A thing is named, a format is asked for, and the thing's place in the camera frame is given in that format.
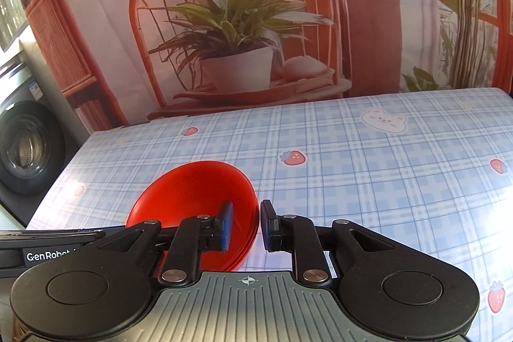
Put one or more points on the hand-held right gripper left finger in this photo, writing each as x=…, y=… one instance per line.
x=227, y=224

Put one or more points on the blue checked tablecloth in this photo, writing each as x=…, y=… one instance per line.
x=360, y=185

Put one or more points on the printed backdrop cloth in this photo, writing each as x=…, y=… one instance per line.
x=360, y=5

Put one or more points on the grey washing machine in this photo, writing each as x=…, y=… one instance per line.
x=28, y=149

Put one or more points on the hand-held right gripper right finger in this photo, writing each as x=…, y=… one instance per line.
x=267, y=226

